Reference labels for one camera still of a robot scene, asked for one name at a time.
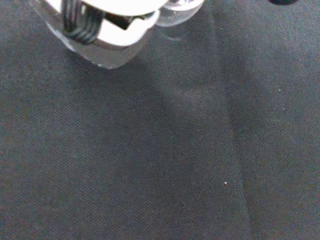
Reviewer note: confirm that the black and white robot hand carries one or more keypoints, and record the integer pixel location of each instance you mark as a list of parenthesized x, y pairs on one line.
[(112, 22)]

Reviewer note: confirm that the black cloth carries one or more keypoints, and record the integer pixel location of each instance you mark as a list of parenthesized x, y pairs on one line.
[(160, 150)]

